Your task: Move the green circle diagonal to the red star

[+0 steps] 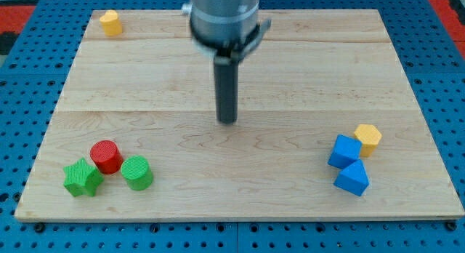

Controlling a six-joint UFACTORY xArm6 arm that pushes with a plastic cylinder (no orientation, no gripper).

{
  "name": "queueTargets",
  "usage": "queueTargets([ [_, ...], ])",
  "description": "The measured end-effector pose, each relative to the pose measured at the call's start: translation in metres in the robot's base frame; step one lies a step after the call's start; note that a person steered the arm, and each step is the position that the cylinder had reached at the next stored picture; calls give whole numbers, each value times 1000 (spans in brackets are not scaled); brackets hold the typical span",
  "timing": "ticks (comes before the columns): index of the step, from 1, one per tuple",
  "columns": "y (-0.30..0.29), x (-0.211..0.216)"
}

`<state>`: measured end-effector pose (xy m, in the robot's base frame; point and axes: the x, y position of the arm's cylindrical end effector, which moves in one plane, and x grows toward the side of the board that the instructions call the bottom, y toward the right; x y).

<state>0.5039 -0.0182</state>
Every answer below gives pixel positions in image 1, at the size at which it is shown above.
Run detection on green cylinder block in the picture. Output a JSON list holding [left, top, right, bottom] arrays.
[[121, 155, 153, 191]]

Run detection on wooden board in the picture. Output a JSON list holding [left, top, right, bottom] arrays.
[[15, 9, 464, 222]]

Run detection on yellow hexagon block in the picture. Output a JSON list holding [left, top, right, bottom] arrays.
[[353, 124, 382, 157]]

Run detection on blue triangle block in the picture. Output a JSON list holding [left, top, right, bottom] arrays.
[[333, 159, 370, 196]]

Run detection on blue cube block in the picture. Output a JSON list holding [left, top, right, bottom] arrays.
[[328, 134, 362, 169]]

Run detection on green star block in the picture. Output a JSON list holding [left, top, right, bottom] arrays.
[[63, 158, 104, 197]]

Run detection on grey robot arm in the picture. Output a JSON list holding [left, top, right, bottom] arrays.
[[182, 0, 271, 125]]

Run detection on red cylinder block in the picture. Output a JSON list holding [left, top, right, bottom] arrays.
[[90, 140, 124, 174]]

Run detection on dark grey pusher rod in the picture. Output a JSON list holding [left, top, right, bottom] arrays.
[[213, 56, 238, 124]]

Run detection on yellow heart block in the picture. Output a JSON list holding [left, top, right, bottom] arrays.
[[99, 9, 123, 36]]

